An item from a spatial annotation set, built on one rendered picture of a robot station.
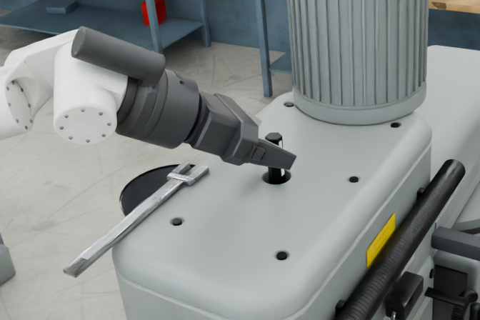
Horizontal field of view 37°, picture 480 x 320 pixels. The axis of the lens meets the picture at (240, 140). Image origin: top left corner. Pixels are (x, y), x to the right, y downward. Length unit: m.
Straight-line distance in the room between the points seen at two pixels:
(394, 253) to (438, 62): 0.69
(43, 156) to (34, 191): 0.44
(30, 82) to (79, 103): 0.12
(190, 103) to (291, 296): 0.24
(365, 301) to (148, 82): 0.35
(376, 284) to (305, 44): 0.35
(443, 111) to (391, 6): 0.42
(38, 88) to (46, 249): 3.37
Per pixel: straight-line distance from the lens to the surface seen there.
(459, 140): 1.31
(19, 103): 0.84
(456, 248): 1.25
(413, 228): 0.98
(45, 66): 0.84
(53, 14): 7.21
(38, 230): 4.38
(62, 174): 4.86
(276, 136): 0.90
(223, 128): 0.83
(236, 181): 0.93
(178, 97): 0.81
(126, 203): 3.37
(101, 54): 0.76
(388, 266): 0.91
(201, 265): 0.80
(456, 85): 1.45
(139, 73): 0.78
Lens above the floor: 2.39
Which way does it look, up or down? 29 degrees down
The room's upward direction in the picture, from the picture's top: 7 degrees counter-clockwise
